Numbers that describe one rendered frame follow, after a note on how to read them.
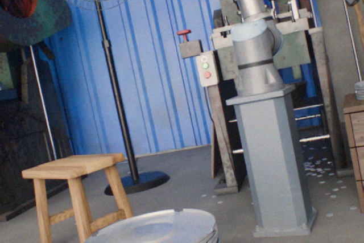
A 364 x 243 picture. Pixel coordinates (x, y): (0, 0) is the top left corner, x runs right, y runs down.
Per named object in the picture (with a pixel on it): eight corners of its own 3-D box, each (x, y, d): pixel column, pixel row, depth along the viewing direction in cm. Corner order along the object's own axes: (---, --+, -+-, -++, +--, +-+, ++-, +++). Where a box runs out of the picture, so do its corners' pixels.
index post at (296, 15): (300, 18, 202) (296, -3, 202) (293, 19, 203) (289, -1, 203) (300, 18, 205) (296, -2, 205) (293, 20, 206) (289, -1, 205)
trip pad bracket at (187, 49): (207, 79, 204) (198, 36, 203) (186, 83, 207) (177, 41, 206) (209, 78, 210) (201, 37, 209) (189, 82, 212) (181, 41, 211)
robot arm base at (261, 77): (278, 90, 135) (272, 58, 135) (232, 99, 142) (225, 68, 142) (288, 85, 149) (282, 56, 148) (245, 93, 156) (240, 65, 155)
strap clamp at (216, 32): (243, 32, 220) (239, 12, 220) (210, 40, 225) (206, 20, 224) (244, 33, 226) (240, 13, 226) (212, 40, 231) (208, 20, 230)
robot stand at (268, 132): (310, 234, 135) (282, 90, 133) (252, 237, 144) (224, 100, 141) (319, 213, 152) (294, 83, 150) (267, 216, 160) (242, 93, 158)
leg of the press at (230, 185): (239, 193, 200) (198, -9, 195) (214, 196, 203) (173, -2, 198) (256, 151, 288) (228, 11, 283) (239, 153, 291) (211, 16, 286)
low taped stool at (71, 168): (40, 254, 171) (20, 171, 169) (90, 231, 188) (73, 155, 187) (91, 267, 147) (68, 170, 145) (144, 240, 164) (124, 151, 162)
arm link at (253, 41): (231, 66, 143) (222, 24, 142) (245, 64, 154) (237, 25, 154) (267, 59, 137) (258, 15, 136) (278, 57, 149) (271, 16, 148)
